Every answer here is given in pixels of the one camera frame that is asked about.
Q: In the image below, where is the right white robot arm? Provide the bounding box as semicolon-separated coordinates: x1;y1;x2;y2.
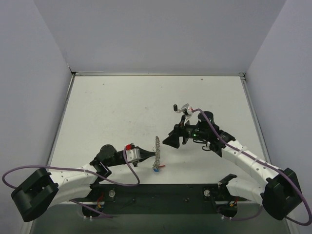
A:
163;110;303;220

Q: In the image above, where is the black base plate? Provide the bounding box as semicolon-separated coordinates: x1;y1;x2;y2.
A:
77;184;242;215

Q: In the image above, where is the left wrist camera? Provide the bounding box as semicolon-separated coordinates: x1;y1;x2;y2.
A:
125;144;141;163

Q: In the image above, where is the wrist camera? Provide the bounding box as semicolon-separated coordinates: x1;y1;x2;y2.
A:
181;103;193;124
125;144;141;163

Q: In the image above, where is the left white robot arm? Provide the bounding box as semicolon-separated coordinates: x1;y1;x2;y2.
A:
11;144;156;222

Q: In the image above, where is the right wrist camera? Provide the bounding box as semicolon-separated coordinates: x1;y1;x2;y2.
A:
181;103;193;124

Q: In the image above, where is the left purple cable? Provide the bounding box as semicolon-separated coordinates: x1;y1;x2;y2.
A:
1;148;141;189

